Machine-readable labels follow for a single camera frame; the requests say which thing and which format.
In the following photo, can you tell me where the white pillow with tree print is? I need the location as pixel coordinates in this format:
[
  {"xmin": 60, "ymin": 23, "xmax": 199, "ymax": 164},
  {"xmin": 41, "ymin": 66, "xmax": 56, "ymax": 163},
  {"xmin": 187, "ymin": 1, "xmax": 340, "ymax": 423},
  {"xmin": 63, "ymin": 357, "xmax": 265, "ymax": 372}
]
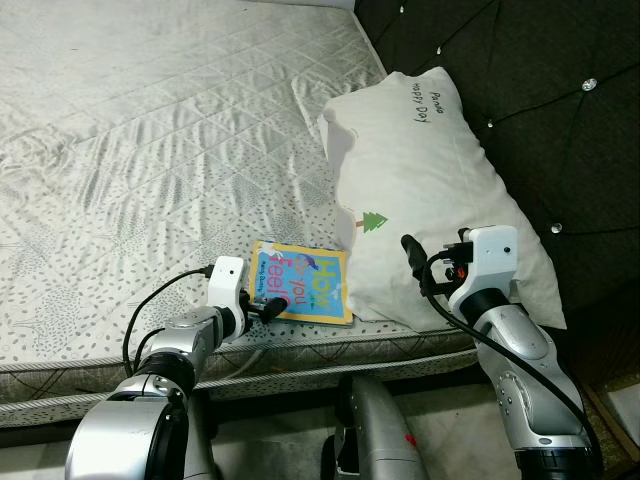
[{"xmin": 318, "ymin": 67, "xmax": 568, "ymax": 331}]

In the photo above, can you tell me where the grey quilted mattress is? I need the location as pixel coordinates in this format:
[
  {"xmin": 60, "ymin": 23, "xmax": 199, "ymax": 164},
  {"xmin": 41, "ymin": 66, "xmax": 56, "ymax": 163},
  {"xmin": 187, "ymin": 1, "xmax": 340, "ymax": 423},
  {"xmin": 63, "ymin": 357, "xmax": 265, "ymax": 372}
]
[{"xmin": 0, "ymin": 0, "xmax": 481, "ymax": 426}]

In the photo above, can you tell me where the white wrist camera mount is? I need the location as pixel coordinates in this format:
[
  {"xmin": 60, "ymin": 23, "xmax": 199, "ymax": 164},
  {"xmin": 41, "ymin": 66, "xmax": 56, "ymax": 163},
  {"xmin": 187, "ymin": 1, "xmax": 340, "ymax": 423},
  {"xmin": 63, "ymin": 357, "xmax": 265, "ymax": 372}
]
[
  {"xmin": 205, "ymin": 256, "xmax": 249, "ymax": 321},
  {"xmin": 447, "ymin": 226, "xmax": 519, "ymax": 316}
]

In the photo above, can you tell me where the colourful children's board book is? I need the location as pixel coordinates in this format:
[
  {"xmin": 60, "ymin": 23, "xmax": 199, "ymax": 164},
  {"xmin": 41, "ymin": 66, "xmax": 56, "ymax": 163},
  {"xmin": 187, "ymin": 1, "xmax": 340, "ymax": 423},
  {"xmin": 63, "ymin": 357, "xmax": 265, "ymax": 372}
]
[{"xmin": 247, "ymin": 240, "xmax": 354, "ymax": 326}]

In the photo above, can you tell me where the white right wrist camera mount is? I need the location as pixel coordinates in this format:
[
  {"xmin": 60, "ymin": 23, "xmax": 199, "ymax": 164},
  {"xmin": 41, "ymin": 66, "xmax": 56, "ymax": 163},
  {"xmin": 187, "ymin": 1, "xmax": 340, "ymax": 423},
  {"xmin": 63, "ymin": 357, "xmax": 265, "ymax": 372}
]
[{"xmin": 447, "ymin": 226, "xmax": 519, "ymax": 316}]

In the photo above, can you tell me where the dark tufted headboard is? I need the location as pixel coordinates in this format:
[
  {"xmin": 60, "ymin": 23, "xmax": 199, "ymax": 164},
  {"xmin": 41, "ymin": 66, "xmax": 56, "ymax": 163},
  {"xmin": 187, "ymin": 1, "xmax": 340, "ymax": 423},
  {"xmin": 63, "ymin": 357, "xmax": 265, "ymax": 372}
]
[{"xmin": 355, "ymin": 0, "xmax": 640, "ymax": 386}]

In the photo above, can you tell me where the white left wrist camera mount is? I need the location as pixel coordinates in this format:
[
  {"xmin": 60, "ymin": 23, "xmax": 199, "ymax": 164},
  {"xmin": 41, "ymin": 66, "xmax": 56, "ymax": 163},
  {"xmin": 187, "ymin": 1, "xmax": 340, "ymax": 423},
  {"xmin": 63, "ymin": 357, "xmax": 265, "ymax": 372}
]
[{"xmin": 205, "ymin": 256, "xmax": 249, "ymax": 321}]

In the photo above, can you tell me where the robot right leg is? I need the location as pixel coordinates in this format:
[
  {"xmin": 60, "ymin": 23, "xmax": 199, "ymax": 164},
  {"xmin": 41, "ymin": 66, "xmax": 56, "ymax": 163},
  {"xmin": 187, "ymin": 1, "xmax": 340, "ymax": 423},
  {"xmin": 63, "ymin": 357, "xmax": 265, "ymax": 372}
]
[{"xmin": 320, "ymin": 375, "xmax": 429, "ymax": 480}]

